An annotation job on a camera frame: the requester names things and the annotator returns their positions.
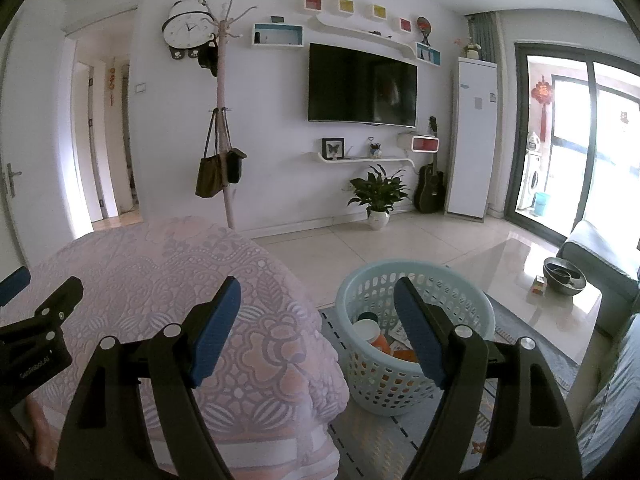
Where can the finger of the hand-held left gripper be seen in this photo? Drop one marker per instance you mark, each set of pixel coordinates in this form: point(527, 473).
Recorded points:
point(55, 305)
point(12, 285)

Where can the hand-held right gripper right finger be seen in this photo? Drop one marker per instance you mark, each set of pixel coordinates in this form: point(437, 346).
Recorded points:
point(420, 330)

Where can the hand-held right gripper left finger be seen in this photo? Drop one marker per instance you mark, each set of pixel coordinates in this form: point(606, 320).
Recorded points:
point(215, 330)

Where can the orange paper cup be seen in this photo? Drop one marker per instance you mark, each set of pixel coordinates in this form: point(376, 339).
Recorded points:
point(385, 346)

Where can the light teal plastic basket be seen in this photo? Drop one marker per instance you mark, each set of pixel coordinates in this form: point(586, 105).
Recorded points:
point(360, 285)

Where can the glass coffee table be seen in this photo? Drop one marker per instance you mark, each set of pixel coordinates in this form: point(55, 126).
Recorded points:
point(510, 280)

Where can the grey patterned rug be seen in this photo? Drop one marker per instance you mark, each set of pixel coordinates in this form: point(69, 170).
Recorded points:
point(380, 440)

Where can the black guitar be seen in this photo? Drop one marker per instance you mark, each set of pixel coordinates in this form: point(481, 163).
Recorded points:
point(430, 190)

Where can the potted green plant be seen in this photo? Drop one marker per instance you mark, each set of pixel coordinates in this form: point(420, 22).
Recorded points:
point(377, 192)

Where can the white door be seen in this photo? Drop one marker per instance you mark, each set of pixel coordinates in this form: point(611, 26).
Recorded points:
point(35, 135)

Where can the brown tote bag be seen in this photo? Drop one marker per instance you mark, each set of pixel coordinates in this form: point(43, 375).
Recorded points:
point(207, 177)

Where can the dark round bowl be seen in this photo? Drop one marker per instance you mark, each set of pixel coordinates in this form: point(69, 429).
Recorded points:
point(564, 276)

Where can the small black bag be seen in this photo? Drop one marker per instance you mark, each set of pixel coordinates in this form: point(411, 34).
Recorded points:
point(235, 167)

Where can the blue bucket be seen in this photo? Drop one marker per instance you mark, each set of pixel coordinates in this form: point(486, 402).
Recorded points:
point(541, 204)

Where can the small vase on shelf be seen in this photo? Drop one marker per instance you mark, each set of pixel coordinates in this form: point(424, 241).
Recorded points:
point(375, 150)

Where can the white washing machine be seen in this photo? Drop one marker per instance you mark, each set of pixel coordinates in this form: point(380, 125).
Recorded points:
point(531, 180)

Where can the dark framed balcony door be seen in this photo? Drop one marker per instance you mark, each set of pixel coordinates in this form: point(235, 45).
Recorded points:
point(511, 160)

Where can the grey sofa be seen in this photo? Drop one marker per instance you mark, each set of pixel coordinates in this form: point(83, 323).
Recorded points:
point(600, 255)

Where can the white standing air conditioner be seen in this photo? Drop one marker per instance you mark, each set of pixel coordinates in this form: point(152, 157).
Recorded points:
point(472, 135)

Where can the white detergent bottle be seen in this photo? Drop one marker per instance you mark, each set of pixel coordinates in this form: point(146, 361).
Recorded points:
point(533, 142)

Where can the red hanging ornament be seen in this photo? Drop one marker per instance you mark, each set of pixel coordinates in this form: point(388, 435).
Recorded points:
point(112, 85)

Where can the wooden coat rack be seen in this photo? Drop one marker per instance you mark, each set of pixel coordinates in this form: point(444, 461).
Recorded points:
point(221, 85)

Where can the red knot decoration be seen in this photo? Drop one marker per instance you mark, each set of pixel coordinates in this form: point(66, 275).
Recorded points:
point(541, 92)

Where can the black hat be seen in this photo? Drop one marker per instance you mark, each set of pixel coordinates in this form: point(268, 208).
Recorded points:
point(207, 60)

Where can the flower pot on air conditioner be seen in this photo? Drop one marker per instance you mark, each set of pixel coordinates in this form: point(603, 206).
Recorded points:
point(470, 50)

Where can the grey curtain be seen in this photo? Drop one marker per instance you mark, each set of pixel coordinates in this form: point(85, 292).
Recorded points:
point(484, 35)

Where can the long white wavy shelf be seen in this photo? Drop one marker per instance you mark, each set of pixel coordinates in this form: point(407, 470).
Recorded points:
point(360, 32)

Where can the round fan ornament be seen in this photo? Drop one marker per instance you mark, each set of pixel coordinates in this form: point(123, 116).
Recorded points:
point(424, 25)

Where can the white curved wall shelf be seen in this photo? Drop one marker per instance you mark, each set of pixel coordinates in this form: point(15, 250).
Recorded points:
point(360, 160)

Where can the red and white wall box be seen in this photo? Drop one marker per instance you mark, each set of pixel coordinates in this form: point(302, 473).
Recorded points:
point(425, 144)

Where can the black picture frame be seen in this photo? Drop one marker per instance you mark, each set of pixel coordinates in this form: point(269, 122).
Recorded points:
point(332, 147)

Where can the white light switch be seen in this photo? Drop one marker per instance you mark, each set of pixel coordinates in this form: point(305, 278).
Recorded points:
point(141, 87)

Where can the black wall television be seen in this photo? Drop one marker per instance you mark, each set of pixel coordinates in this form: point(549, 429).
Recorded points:
point(360, 85)

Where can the teal square wall shelf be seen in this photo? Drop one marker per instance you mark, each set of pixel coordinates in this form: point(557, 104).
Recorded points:
point(428, 55)

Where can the teal rectangular wall shelf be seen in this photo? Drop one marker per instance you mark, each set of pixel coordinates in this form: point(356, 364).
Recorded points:
point(277, 36)

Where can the round wall clock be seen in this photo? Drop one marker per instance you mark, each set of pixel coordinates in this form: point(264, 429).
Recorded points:
point(187, 30)

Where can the red wall cube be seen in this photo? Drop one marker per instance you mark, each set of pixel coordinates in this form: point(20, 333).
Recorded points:
point(313, 3)
point(405, 24)

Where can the yellow wall cube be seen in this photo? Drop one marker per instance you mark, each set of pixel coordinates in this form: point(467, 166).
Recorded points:
point(346, 5)
point(379, 11)

